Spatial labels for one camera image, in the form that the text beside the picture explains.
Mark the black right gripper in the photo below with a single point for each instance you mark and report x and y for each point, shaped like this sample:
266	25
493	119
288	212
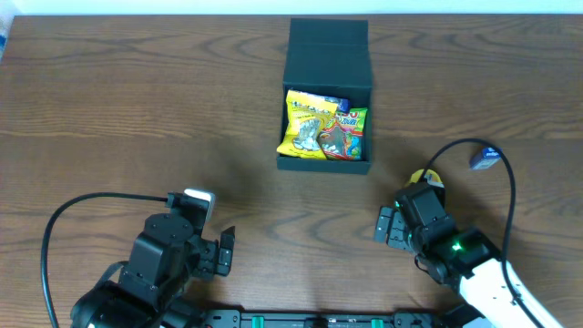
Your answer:
393	229

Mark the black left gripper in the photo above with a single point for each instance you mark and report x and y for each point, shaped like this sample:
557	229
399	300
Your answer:
223	254

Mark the yellow round jar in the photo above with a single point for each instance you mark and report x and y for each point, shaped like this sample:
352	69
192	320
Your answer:
429	176

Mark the colourful Haribo gummy bag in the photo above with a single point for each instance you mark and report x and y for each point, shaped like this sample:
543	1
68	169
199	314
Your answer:
342	138

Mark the small blue box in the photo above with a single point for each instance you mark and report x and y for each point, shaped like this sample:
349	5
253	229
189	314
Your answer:
484	159

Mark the dark blue chocolate bar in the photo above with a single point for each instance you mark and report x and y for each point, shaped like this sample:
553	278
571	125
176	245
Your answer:
342	104

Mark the yellow sunflower seed bag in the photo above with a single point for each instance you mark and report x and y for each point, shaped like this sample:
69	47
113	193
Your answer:
307	115

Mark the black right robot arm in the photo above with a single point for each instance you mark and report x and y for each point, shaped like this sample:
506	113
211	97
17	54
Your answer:
471	265

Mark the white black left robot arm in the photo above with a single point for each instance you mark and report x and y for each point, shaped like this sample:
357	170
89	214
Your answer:
146	290

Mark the black open gift box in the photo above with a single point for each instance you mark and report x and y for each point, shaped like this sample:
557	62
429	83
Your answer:
331	57

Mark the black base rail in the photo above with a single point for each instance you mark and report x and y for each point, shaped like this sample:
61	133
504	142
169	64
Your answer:
460	317

